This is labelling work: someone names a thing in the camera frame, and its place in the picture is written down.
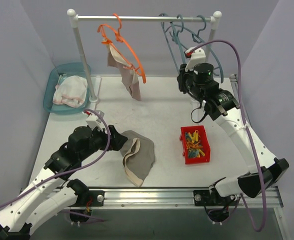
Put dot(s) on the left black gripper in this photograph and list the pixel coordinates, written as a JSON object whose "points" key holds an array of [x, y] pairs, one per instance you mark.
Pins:
{"points": [[111, 139]]}

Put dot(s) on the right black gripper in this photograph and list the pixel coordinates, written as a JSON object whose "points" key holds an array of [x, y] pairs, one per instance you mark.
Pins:
{"points": [[182, 78]]}

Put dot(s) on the grey beige underwear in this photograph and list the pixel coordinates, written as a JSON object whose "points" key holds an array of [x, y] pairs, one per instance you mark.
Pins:
{"points": [[138, 157]]}

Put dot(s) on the white pink-trimmed underwear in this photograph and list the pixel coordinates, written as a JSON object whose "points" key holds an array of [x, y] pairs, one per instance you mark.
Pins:
{"points": [[71, 92]]}

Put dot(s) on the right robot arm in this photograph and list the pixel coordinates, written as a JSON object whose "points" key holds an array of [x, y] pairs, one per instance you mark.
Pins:
{"points": [[264, 168]]}

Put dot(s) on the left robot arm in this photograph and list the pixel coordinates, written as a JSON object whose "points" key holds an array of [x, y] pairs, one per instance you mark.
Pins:
{"points": [[52, 189]]}

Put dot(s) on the beige brown underwear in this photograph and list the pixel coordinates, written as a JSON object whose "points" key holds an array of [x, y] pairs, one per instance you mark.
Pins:
{"points": [[130, 78]]}

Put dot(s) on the orange plastic hanger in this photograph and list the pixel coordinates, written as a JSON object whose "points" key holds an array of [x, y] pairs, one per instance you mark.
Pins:
{"points": [[139, 69]]}

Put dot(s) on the colourful clothespins pile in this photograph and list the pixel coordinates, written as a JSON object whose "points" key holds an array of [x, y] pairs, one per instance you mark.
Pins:
{"points": [[193, 145]]}

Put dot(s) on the white clothes rack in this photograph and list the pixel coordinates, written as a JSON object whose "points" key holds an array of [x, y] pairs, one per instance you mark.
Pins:
{"points": [[74, 19]]}

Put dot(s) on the red plastic bin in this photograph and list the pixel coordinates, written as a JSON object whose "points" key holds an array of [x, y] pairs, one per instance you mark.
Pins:
{"points": [[204, 141]]}

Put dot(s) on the teal plastic basin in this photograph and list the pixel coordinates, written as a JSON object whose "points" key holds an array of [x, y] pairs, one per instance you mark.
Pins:
{"points": [[56, 77]]}

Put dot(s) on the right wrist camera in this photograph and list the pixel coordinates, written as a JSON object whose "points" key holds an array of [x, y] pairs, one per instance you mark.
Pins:
{"points": [[197, 57]]}

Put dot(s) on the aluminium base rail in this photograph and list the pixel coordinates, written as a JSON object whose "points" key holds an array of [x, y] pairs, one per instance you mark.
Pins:
{"points": [[149, 197]]}

